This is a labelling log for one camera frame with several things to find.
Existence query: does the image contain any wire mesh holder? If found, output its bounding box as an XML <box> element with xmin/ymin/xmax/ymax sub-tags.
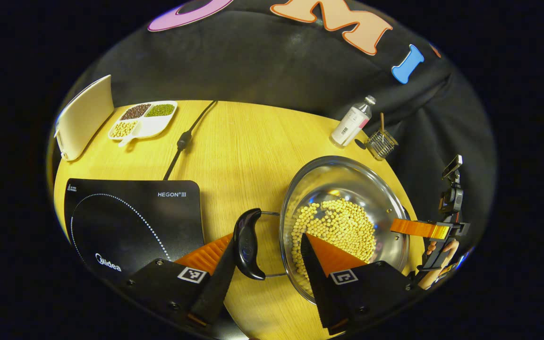
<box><xmin>365</xmin><ymin>130</ymin><xmax>399</xmax><ymax>161</ymax></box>

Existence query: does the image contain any pile of green beans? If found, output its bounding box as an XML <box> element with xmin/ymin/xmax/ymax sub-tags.
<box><xmin>145</xmin><ymin>104</ymin><xmax>176</xmax><ymax>118</ymax></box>

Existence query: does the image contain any pile of soybeans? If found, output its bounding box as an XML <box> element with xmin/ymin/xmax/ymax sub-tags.
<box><xmin>291</xmin><ymin>198</ymin><xmax>377</xmax><ymax>284</ymax></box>

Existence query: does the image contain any black induction cooktop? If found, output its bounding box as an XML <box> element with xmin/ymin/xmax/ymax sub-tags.
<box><xmin>63</xmin><ymin>178</ymin><xmax>205</xmax><ymax>284</ymax></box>

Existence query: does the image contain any steel pot with black handles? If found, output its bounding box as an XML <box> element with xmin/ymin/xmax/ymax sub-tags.
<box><xmin>233</xmin><ymin>156</ymin><xmax>411</xmax><ymax>305</ymax></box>

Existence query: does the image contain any white box appliance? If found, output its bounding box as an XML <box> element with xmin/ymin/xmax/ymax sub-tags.
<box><xmin>55</xmin><ymin>75</ymin><xmax>115</xmax><ymax>162</ymax></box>

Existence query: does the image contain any small heap of yellow beans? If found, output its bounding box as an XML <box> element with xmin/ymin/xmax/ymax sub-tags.
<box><xmin>110</xmin><ymin>121</ymin><xmax>138</xmax><ymax>138</ymax></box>

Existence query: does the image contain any black power cable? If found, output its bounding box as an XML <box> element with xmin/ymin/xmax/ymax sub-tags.
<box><xmin>162</xmin><ymin>100</ymin><xmax>218</xmax><ymax>180</ymax></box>

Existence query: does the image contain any white divided dish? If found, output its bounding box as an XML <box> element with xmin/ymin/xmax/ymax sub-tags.
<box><xmin>108</xmin><ymin>101</ymin><xmax>178</xmax><ymax>148</ymax></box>

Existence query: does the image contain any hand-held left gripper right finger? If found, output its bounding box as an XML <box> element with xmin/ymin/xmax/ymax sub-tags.
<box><xmin>299</xmin><ymin>232</ymin><xmax>417</xmax><ymax>336</ymax></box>

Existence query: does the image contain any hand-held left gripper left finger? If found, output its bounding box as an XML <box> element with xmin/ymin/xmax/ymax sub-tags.
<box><xmin>123</xmin><ymin>232</ymin><xmax>237</xmax><ymax>327</ymax></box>

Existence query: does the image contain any pile of dark beans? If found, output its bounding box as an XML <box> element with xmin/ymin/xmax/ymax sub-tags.
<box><xmin>120</xmin><ymin>103</ymin><xmax>152</xmax><ymax>120</ymax></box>

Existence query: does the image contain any clear plastic bottle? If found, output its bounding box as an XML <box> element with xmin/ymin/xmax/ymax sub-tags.
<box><xmin>330</xmin><ymin>95</ymin><xmax>377</xmax><ymax>148</ymax></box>

